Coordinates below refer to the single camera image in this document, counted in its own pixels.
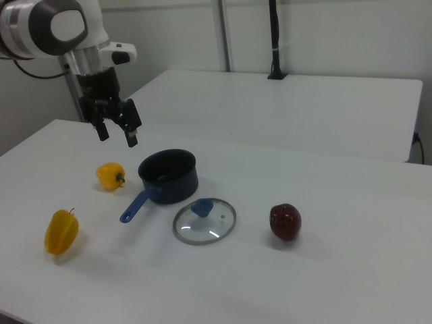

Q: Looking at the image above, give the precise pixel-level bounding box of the yellow star fruit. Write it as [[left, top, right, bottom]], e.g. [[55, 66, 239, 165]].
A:
[[44, 208, 80, 256]]

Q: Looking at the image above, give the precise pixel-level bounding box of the glass lid with blue knob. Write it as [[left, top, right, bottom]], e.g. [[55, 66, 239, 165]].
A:
[[172, 197, 237, 246]]

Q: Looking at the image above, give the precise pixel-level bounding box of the yellow bell pepper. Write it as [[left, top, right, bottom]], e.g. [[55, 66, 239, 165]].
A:
[[96, 162, 126, 192]]

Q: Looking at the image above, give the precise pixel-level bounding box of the grey aluminium stand post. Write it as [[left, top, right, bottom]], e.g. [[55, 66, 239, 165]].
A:
[[59, 55, 86, 123]]

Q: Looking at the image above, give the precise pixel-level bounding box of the white adjacent table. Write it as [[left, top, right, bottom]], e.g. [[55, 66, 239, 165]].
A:
[[126, 69, 425, 163]]

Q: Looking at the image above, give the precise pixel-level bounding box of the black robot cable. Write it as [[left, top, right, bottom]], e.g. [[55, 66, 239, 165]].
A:
[[0, 55, 74, 80]]

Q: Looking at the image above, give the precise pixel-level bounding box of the grey metal wall post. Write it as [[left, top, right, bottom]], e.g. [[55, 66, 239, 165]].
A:
[[217, 0, 234, 72]]

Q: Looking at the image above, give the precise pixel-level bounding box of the dark red apple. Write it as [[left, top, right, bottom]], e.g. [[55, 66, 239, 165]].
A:
[[269, 202, 302, 242]]

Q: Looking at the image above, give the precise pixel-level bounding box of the dark saucepan with blue handle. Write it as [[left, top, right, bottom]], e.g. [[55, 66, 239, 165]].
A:
[[119, 148, 199, 223]]

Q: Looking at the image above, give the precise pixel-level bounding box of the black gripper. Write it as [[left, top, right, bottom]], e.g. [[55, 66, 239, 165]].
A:
[[76, 66, 142, 148]]

